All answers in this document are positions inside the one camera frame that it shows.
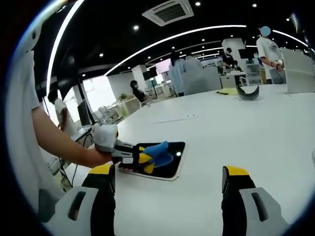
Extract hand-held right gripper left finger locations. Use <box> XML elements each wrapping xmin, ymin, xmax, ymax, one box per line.
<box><xmin>46</xmin><ymin>164</ymin><xmax>117</xmax><ymax>236</ymax></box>

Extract person's light shirt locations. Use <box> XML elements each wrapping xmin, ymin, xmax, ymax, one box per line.
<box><xmin>4</xmin><ymin>46</ymin><xmax>66</xmax><ymax>205</ymax></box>

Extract straight ceiling light strip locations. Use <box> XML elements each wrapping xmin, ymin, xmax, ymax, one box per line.
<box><xmin>46</xmin><ymin>0</ymin><xmax>85</xmax><ymax>85</ymax></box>

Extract blue cleaning cloth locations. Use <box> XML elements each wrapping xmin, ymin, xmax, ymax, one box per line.
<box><xmin>139</xmin><ymin>141</ymin><xmax>173</xmax><ymax>174</ymax></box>

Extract grey desk partition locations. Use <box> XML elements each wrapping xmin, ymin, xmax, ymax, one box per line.
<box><xmin>184</xmin><ymin>66</ymin><xmax>222</xmax><ymax>96</ymax></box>

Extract yellow paper sheet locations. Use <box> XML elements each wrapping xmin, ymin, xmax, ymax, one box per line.
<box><xmin>216</xmin><ymin>88</ymin><xmax>238</xmax><ymax>95</ymax></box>

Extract black cable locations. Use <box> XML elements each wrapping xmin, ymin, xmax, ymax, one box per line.
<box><xmin>58</xmin><ymin>157</ymin><xmax>74</xmax><ymax>188</ymax></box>

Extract dark computer monitor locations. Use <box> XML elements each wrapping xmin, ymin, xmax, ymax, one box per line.
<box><xmin>77</xmin><ymin>99</ymin><xmax>93</xmax><ymax>126</ymax></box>

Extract light grey ribbed partition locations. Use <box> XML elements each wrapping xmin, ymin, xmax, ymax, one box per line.
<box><xmin>280</xmin><ymin>47</ymin><xmax>315</xmax><ymax>95</ymax></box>

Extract pink display screen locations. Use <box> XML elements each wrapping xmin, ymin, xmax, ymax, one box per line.
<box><xmin>155</xmin><ymin>59</ymin><xmax>172</xmax><ymax>75</ymax></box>

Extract curved grey headband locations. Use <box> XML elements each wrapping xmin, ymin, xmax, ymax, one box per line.
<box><xmin>235</xmin><ymin>85</ymin><xmax>260</xmax><ymax>101</ymax></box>

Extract ceiling air conditioner unit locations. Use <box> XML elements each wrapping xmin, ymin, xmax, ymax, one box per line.
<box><xmin>141</xmin><ymin>0</ymin><xmax>194</xmax><ymax>27</ymax></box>

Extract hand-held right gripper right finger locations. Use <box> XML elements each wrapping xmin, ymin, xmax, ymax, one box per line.
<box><xmin>220</xmin><ymin>165</ymin><xmax>290</xmax><ymax>236</ymax></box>

